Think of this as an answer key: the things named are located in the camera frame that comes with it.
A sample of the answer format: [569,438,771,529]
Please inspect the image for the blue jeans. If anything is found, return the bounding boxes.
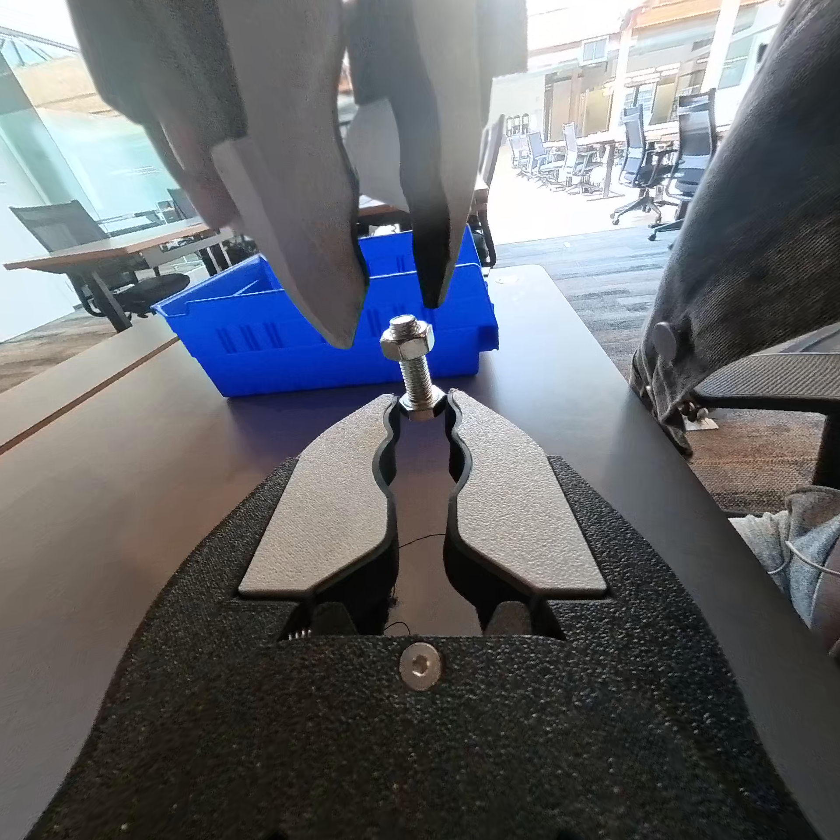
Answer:
[728,487,840,647]

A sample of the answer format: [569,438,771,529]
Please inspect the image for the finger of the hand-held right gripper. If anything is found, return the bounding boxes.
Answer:
[384,0,494,311]
[211,0,370,350]

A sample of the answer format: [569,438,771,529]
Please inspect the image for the row of black office chairs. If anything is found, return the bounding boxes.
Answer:
[479,88,719,242]

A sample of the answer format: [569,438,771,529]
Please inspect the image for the grey denim jacket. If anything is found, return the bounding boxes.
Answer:
[629,0,840,457]

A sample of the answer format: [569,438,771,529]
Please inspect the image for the wooden top office desk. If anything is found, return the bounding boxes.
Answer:
[3,220,237,334]
[545,125,732,198]

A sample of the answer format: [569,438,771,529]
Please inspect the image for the blue plastic bin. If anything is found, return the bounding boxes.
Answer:
[151,226,500,399]

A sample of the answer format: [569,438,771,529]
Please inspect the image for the steel hex nut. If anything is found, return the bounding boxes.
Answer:
[379,315,435,363]

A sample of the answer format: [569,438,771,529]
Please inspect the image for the steel hex bolt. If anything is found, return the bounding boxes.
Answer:
[395,357,445,425]

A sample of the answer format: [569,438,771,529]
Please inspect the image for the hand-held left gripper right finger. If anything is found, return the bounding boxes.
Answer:
[444,388,610,601]

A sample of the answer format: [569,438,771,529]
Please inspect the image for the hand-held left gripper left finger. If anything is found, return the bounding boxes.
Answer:
[236,392,399,599]

